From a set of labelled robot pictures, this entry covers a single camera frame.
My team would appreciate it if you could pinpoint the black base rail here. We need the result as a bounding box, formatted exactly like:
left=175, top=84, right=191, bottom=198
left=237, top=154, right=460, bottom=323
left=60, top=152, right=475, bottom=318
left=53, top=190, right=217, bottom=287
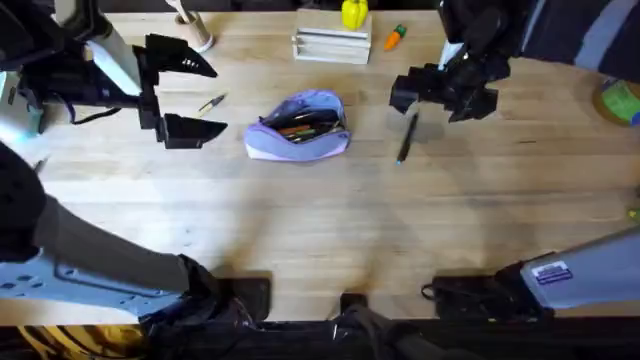
left=139, top=292, right=640, bottom=360

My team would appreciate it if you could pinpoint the wrist upright plate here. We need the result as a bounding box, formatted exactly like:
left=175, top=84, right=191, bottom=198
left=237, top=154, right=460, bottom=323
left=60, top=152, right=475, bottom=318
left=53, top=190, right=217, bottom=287
left=438, top=39, right=467, bottom=72
left=84, top=27, right=145, bottom=97

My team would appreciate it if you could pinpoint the yellow and black pen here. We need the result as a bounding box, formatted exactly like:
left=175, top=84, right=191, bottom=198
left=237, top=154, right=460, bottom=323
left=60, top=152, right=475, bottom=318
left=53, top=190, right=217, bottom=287
left=196, top=93, right=228, bottom=116

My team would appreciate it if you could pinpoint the black pen with blue tip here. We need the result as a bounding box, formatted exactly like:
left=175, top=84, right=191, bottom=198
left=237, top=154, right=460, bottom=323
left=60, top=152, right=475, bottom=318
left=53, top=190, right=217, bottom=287
left=395, top=111, right=421, bottom=166

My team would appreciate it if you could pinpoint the purple zip pencil bag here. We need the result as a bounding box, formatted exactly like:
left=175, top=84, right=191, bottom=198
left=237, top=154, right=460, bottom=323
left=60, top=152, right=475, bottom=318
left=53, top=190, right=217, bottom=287
left=243, top=89, right=353, bottom=163

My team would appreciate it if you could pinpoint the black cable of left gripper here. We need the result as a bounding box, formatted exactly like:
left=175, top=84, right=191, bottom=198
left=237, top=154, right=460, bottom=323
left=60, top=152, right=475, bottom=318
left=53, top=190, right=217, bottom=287
left=63, top=94, right=124, bottom=126

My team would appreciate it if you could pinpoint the yellow toy pepper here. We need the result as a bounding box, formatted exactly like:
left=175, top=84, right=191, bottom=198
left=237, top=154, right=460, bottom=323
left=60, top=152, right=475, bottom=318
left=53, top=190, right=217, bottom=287
left=340, top=0, right=370, bottom=32

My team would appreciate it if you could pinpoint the right wrist upright plate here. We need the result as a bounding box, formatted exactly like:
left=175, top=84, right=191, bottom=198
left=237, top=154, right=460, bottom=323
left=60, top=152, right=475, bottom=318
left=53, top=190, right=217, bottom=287
left=438, top=39, right=467, bottom=72

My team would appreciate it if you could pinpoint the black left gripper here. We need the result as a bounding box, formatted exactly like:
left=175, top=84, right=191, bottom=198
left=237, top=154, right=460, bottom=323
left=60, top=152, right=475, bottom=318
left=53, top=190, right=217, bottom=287
left=18, top=33, right=229, bottom=151

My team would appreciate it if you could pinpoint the orange toy carrot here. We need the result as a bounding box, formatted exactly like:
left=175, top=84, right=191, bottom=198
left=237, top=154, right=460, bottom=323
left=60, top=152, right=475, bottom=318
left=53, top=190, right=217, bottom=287
left=383, top=24, right=408, bottom=53

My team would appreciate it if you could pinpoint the left wrist upright plate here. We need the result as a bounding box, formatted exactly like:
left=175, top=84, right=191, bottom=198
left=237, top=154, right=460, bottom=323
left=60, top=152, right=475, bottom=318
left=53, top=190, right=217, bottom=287
left=84, top=27, right=145, bottom=97

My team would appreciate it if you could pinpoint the green toy on wooden disc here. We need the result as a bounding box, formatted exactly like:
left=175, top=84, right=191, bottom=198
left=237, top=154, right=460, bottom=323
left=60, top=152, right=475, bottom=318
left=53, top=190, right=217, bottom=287
left=591, top=78, right=640, bottom=128

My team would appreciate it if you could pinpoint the yellow object under table edge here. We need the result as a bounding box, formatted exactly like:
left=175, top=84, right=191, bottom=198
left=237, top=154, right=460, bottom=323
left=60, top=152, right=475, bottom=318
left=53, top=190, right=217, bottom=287
left=16, top=324, right=147, bottom=360

